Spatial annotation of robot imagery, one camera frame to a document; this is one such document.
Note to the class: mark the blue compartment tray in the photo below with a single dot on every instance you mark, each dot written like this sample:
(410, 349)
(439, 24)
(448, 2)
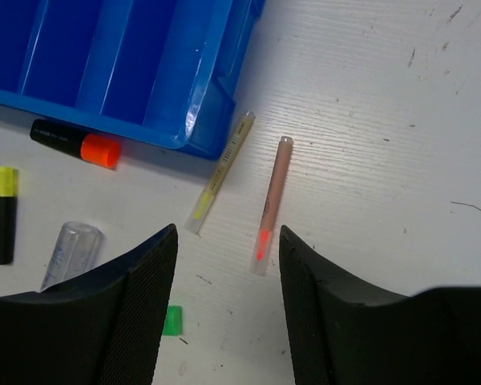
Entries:
(159, 72)

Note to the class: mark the green cap black highlighter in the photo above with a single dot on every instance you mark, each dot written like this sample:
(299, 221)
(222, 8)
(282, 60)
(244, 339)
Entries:
(173, 324)

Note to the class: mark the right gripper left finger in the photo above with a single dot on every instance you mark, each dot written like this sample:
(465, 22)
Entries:
(102, 327)

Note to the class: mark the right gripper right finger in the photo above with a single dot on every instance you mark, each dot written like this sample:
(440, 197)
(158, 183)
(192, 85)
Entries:
(344, 330)

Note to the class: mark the clear blue-tip glue pen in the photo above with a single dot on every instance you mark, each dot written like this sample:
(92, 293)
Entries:
(74, 253)

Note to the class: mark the yellow cap black highlighter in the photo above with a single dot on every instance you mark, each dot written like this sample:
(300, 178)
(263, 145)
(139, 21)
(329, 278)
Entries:
(8, 213)

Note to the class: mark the orange cap black highlighter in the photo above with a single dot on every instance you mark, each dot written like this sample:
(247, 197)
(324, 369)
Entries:
(75, 142)

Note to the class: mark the thin yellow highlighter pen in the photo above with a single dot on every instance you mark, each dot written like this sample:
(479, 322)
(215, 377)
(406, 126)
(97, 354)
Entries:
(209, 193)

